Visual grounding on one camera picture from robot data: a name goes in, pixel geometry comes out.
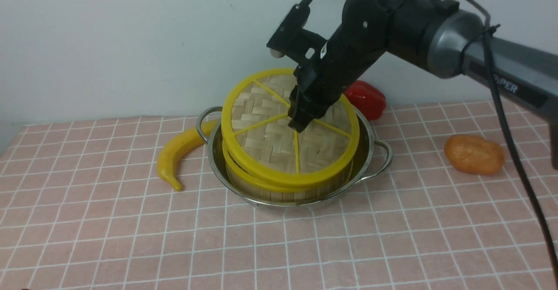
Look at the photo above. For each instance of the yellow-rimmed bamboo steamer basket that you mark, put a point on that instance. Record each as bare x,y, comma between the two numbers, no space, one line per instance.
272,193

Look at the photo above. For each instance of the yellow banana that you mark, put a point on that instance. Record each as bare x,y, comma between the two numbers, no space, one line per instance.
173,152

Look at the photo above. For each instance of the red bell pepper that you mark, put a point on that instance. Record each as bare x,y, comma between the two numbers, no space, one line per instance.
367,99

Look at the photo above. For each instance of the woven bamboo steamer lid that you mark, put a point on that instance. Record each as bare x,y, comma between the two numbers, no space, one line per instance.
256,135

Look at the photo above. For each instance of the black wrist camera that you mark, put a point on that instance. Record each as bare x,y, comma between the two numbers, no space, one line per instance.
291,39

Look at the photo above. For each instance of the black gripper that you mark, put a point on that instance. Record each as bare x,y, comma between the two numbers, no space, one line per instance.
359,41

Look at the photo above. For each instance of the orange bread roll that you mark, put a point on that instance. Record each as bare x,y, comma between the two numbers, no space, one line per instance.
473,154

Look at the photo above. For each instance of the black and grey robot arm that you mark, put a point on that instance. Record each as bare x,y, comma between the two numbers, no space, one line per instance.
434,35

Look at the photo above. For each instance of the stainless steel pot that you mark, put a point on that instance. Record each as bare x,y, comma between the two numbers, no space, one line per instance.
361,163

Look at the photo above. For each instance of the pink checkered tablecloth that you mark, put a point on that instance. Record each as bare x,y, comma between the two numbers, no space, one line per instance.
82,208

